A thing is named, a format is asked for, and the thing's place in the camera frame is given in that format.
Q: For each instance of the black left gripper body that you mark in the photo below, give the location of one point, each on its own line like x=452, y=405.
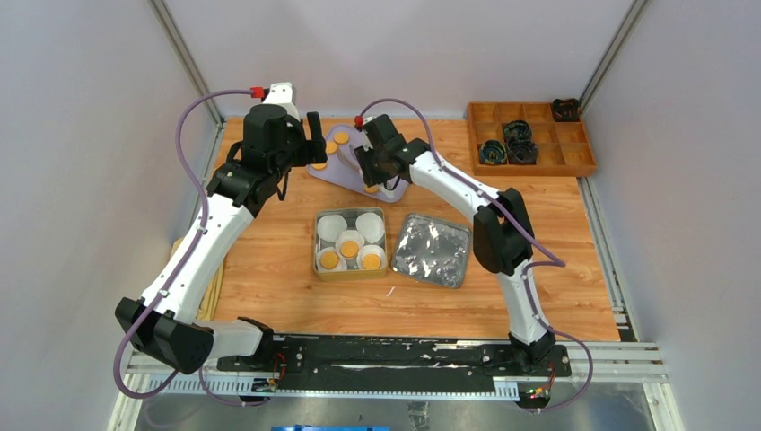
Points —
x=300, y=151

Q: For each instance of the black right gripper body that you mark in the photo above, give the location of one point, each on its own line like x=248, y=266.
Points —
x=373, y=165

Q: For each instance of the metal tongs grey handle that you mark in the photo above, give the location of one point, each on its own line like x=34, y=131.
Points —
x=351, y=163

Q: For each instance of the silver tin lid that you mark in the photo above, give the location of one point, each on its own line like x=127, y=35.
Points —
x=432, y=250

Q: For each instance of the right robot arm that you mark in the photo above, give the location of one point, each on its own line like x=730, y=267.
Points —
x=500, y=224

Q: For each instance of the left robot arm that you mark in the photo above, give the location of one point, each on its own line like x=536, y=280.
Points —
x=162, y=323

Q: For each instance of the lavender plastic tray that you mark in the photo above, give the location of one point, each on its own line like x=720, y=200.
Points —
x=340, y=175

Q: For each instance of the gold cookie tin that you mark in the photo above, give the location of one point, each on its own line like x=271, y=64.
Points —
x=353, y=273

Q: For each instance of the white paper cup top-right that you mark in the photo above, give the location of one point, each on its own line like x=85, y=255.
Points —
x=370, y=226

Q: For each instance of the white paper cup top-left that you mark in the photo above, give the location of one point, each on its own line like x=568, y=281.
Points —
x=329, y=227

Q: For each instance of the white paper cup centre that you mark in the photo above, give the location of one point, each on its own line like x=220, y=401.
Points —
x=350, y=234

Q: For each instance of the white paper cup bottom-right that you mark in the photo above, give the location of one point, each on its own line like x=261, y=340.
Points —
x=374, y=249

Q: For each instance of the wooden compartment tray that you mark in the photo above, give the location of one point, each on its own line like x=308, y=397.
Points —
x=564, y=148

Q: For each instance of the white paper cup bottom-left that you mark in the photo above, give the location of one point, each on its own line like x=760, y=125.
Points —
x=342, y=266

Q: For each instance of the rolled green blue tie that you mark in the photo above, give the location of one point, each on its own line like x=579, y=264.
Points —
x=516, y=130

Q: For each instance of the rolled dark tie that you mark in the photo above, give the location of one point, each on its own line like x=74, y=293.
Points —
x=522, y=152

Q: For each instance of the rolled dark tie corner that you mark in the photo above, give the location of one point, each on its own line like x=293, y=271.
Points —
x=566, y=110

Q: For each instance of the aluminium frame rail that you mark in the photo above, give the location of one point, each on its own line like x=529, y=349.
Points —
x=173, y=34

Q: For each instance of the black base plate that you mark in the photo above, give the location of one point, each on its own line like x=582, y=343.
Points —
x=406, y=365

